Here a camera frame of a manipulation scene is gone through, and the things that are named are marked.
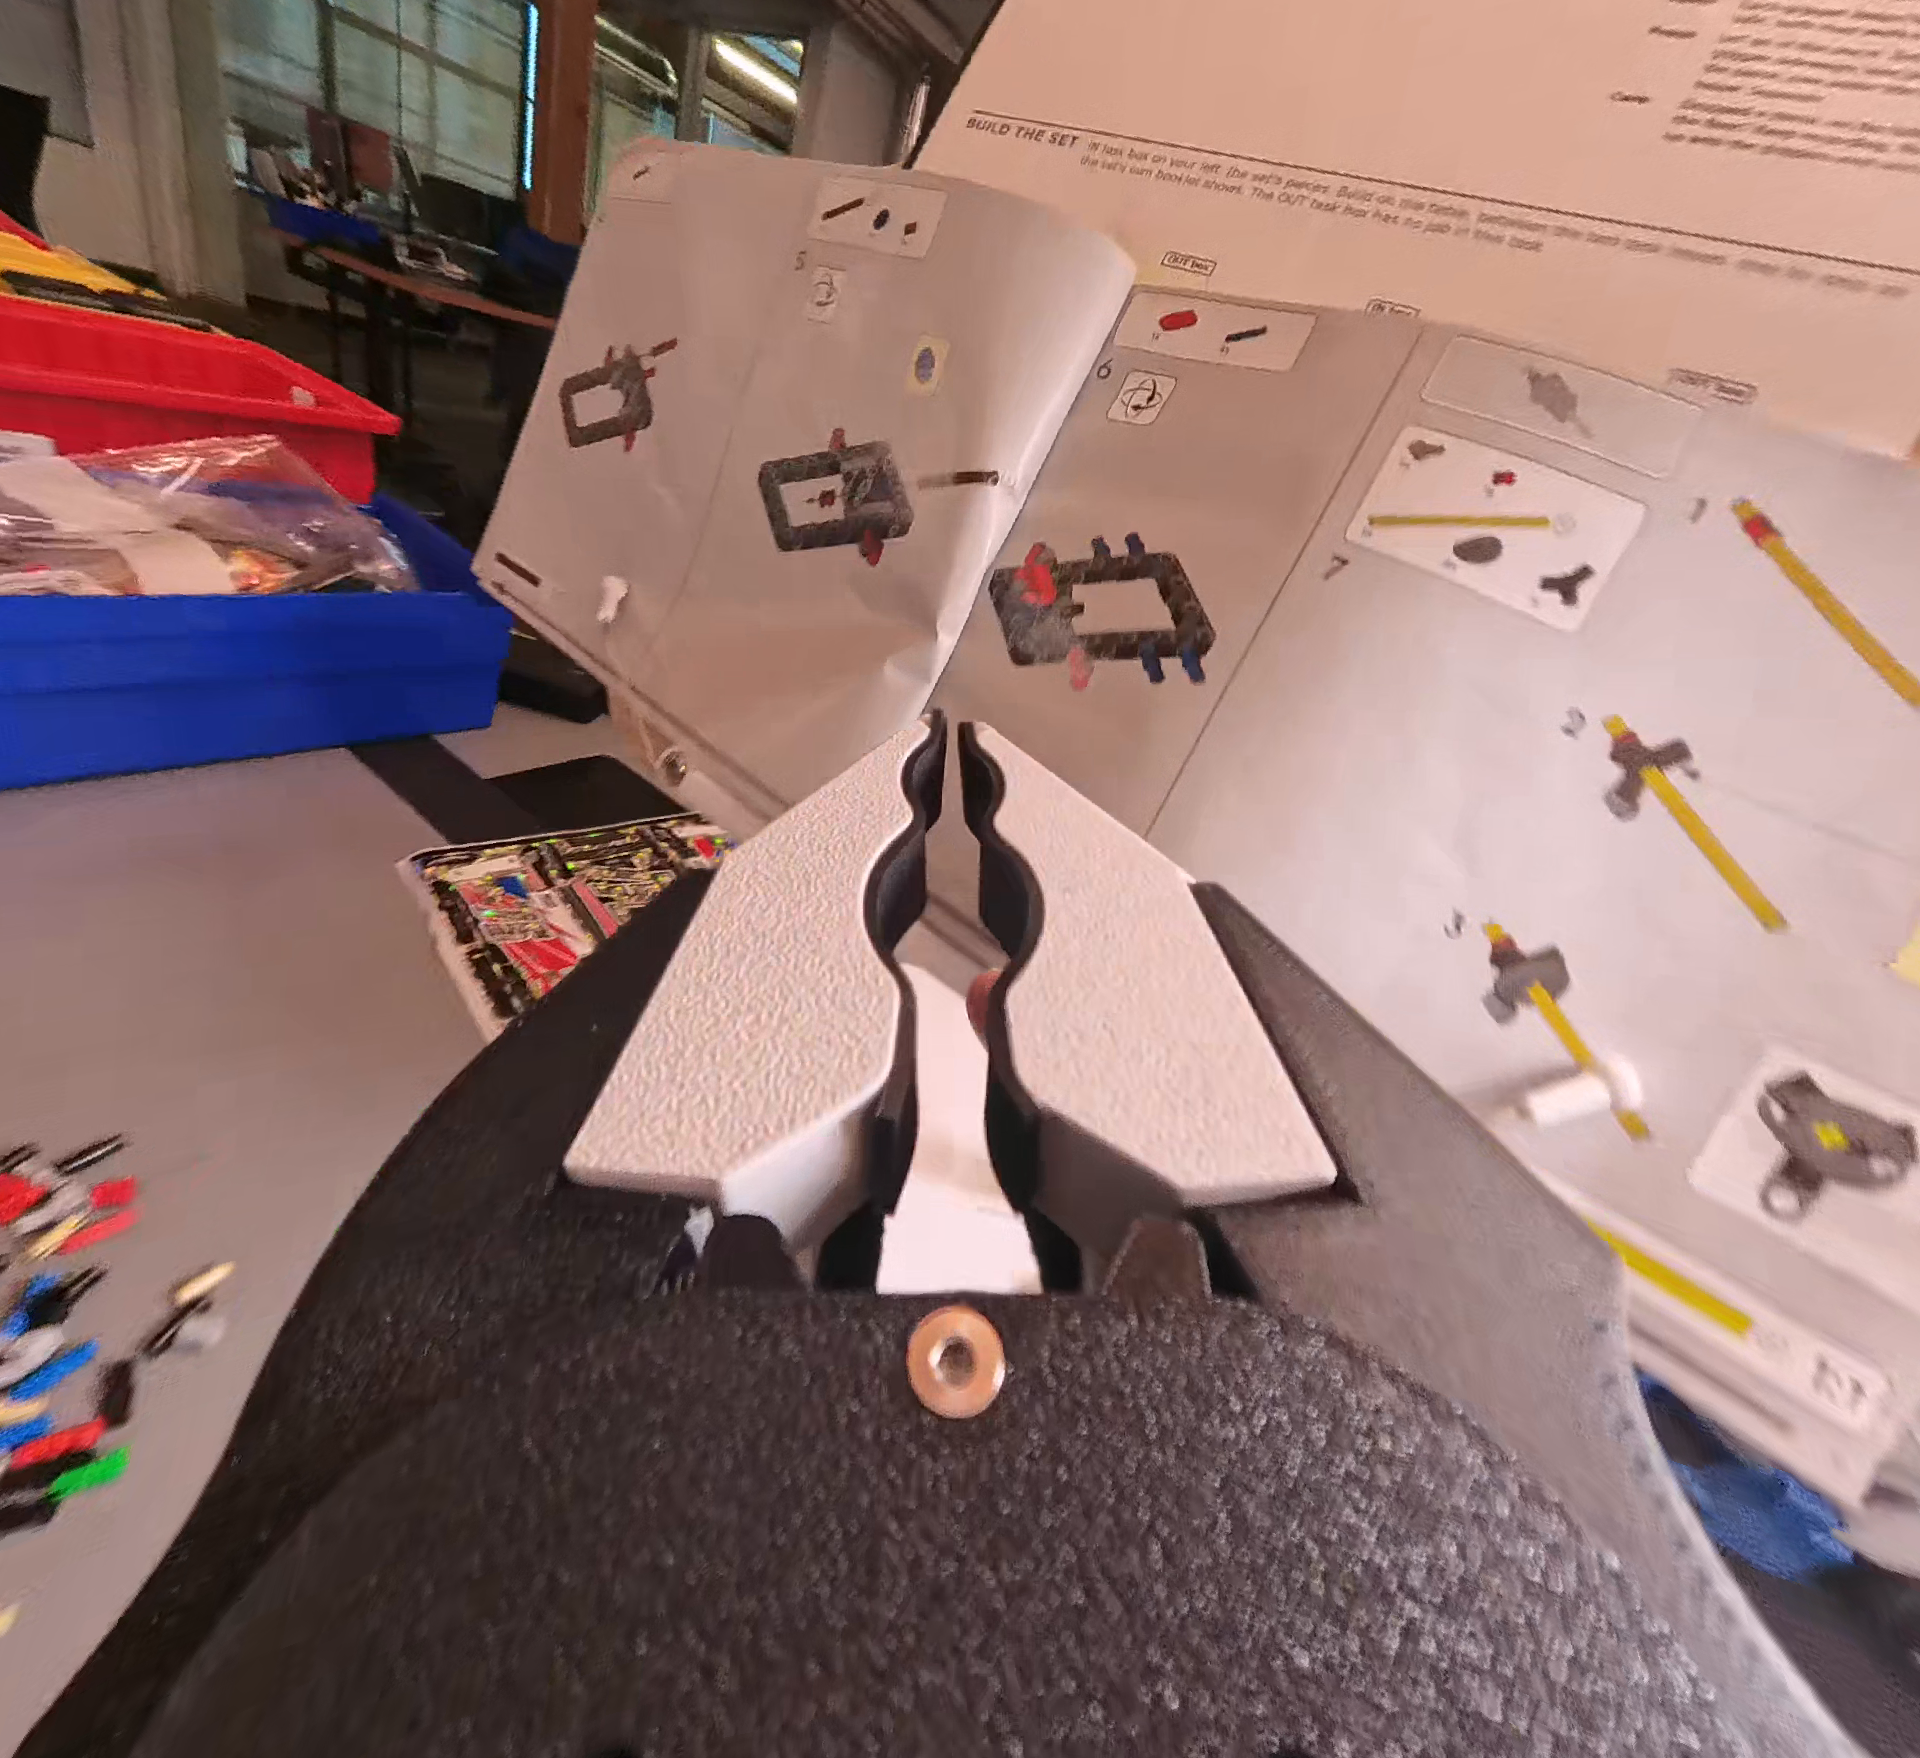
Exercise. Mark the red plastic bin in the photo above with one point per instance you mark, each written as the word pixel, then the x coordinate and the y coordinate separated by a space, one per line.
pixel 151 377

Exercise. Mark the lego sticker sheet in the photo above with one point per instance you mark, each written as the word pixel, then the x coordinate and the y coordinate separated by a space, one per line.
pixel 526 917

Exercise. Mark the wooden pillar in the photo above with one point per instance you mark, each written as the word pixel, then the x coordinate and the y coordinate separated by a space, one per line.
pixel 567 18

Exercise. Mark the pile of small lego pieces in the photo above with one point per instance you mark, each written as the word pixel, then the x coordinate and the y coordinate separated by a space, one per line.
pixel 61 1339

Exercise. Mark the blue plastic bin with bag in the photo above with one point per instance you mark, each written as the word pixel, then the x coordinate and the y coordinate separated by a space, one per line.
pixel 225 694

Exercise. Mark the clear plastic bag of parts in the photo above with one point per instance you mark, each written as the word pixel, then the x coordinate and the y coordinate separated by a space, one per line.
pixel 180 528

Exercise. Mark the lego instruction booklet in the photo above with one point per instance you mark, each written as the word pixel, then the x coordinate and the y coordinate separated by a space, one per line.
pixel 1350 738

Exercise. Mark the blue cloth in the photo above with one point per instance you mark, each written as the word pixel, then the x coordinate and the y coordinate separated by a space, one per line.
pixel 1755 1488

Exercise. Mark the white printed task sheet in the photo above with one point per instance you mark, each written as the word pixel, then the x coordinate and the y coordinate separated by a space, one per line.
pixel 1350 62

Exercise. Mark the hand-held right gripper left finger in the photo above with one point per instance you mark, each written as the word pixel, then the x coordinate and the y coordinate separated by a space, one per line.
pixel 752 1039

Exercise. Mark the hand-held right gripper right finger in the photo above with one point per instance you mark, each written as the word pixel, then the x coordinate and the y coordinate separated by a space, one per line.
pixel 1157 1039

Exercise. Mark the white book stand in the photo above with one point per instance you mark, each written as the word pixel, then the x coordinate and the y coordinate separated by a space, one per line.
pixel 1577 1095

